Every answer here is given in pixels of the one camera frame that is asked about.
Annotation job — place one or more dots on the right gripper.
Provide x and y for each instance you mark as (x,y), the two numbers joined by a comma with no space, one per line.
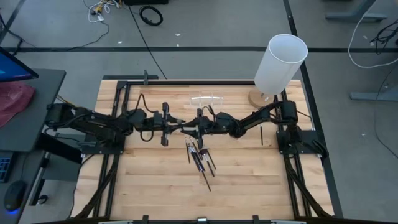
(200,143)

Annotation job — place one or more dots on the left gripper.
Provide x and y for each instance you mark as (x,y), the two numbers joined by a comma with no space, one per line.
(165,137)

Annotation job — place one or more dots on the thin dark cosmetic pencil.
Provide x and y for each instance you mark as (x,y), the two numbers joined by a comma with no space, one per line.
(197,161)
(188,155)

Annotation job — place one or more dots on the black brush silver ferrule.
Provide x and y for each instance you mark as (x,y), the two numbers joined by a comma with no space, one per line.
(194,156)
(200,166)

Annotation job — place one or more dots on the clear acrylic organizer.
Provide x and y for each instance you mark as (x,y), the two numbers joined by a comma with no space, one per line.
(206,99)

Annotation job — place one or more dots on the slim black makeup brush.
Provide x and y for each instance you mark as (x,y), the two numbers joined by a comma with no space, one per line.
(213,163)

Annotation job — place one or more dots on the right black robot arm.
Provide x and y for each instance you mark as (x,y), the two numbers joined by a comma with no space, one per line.
(258,118)

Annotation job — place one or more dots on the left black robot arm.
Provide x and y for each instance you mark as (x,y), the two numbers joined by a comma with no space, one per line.
(93,121)

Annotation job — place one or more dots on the white lamp wooden base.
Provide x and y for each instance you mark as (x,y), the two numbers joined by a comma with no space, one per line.
(280,65)

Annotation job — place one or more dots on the black floor box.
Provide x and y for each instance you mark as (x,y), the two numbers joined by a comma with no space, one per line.
(146,2)

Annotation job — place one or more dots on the dark grey desk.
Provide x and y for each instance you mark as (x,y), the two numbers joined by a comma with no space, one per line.
(37,133)

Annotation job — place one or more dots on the pink cloth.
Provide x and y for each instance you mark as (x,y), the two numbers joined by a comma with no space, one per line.
(12,99)

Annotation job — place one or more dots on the computer monitor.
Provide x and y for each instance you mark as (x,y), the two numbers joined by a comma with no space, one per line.
(12,68)

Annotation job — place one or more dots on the black computer mouse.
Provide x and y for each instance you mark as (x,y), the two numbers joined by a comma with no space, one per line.
(15,195)

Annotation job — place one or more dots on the black keyboard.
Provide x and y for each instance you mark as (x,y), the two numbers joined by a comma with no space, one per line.
(4,169)

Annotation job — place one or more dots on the grey desk foot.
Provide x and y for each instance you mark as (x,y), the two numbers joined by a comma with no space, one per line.
(373,96)

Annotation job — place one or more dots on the grey desk leg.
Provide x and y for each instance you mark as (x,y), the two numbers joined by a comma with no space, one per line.
(357,14)

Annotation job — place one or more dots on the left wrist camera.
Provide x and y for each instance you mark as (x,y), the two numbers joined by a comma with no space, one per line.
(158,117)

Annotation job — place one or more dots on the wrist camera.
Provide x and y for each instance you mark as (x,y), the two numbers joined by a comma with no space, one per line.
(158,117)
(210,121)

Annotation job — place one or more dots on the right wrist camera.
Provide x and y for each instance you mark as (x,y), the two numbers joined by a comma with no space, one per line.
(210,121)

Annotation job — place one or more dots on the black table frame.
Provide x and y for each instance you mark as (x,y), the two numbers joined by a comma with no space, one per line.
(186,82)

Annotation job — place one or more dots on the black frame clamp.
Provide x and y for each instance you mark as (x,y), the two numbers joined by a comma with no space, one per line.
(145,219)
(256,219)
(145,76)

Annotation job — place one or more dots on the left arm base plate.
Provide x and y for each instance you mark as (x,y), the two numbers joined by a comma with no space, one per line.
(102,149)

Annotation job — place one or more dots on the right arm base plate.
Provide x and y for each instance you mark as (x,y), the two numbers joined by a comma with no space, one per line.
(308,137)

